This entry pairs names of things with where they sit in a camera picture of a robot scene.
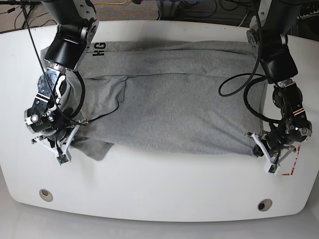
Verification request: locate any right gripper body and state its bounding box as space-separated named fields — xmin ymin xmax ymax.
xmin=31 ymin=124 xmax=80 ymax=158

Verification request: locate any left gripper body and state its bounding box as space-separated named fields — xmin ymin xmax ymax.
xmin=246 ymin=130 xmax=296 ymax=165

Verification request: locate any grey T-shirt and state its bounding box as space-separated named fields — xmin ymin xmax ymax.
xmin=71 ymin=41 xmax=262 ymax=160

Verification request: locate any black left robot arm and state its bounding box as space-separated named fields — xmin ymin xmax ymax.
xmin=244 ymin=0 xmax=312 ymax=174

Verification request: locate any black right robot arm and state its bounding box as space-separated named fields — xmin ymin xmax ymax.
xmin=24 ymin=0 xmax=99 ymax=164

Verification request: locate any red tape rectangle marking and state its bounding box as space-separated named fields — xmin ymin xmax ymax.
xmin=279 ymin=144 xmax=301 ymax=176

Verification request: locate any white power strip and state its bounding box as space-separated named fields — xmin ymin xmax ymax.
xmin=298 ymin=4 xmax=319 ymax=20

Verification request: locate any black tripod stand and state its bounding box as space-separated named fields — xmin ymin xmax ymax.
xmin=0 ymin=0 xmax=47 ymax=32

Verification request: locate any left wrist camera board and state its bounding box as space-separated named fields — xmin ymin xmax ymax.
xmin=264 ymin=164 xmax=280 ymax=175

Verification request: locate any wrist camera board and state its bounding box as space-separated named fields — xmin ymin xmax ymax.
xmin=264 ymin=164 xmax=280 ymax=175
xmin=56 ymin=153 xmax=71 ymax=165

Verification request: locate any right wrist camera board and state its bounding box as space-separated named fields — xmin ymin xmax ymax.
xmin=56 ymin=153 xmax=71 ymax=165

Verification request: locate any right table cable grommet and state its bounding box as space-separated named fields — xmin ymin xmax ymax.
xmin=257 ymin=199 xmax=273 ymax=212

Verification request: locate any table cable grommet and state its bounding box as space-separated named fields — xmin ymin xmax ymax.
xmin=257 ymin=199 xmax=273 ymax=212
xmin=39 ymin=189 xmax=53 ymax=202

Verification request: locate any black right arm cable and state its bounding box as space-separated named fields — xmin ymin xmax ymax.
xmin=19 ymin=0 xmax=120 ymax=152

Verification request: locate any left table cable grommet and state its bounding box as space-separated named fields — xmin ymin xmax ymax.
xmin=39 ymin=189 xmax=53 ymax=202

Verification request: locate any yellow cable on floor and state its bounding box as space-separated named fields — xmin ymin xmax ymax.
xmin=96 ymin=0 xmax=129 ymax=5

